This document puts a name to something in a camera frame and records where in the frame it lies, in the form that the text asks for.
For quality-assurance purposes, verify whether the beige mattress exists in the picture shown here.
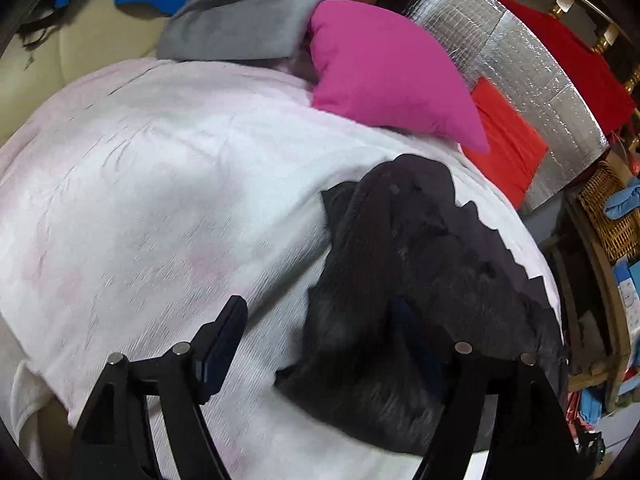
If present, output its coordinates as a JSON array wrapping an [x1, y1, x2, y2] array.
[[1, 0, 166, 142]]

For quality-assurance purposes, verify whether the grey garment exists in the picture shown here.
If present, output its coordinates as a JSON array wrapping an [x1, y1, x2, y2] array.
[[156, 0, 324, 62]]

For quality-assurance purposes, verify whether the white pink floral blanket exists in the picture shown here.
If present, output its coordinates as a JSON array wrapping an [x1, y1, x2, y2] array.
[[1, 60, 558, 479]]

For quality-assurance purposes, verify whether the red cushion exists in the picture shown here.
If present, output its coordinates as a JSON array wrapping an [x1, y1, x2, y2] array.
[[463, 77, 549, 209]]

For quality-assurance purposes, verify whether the black quilted jacket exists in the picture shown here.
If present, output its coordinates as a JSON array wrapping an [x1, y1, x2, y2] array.
[[274, 155, 568, 456]]

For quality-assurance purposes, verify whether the magenta pillow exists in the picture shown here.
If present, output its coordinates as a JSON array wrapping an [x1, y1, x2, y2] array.
[[309, 0, 489, 153]]

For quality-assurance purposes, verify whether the red cloth on headboard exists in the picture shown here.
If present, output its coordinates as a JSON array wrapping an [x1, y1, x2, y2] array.
[[498, 0, 636, 136]]

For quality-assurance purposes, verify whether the light blue cloth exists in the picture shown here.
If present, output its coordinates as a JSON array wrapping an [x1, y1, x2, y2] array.
[[604, 186, 640, 220]]

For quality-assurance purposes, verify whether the wicker basket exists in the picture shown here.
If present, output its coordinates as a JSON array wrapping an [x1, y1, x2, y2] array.
[[574, 159, 640, 266]]

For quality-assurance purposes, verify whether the blue white box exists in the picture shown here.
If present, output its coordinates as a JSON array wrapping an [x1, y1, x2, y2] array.
[[613, 257, 639, 336]]

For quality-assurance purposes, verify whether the silver foil insulation mat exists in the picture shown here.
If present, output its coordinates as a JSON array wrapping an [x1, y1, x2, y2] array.
[[404, 0, 608, 214]]

